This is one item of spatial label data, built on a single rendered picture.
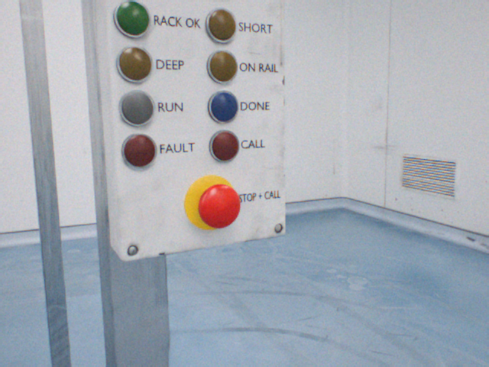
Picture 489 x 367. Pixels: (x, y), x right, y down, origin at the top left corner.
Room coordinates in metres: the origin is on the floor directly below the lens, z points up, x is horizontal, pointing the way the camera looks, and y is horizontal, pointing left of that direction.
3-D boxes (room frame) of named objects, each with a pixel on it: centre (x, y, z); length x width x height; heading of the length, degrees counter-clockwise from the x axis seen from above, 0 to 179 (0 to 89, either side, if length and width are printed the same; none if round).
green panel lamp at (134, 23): (0.39, 0.09, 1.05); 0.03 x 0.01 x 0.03; 118
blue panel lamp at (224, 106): (0.43, 0.02, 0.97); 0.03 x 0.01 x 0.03; 118
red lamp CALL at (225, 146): (0.43, 0.02, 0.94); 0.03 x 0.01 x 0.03; 118
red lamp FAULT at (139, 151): (0.39, 0.09, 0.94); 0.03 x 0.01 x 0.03; 118
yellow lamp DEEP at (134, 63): (0.39, 0.09, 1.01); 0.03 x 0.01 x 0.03; 118
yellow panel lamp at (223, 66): (0.43, 0.02, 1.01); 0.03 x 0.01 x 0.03; 118
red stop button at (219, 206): (0.42, 0.03, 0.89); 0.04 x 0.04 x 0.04; 28
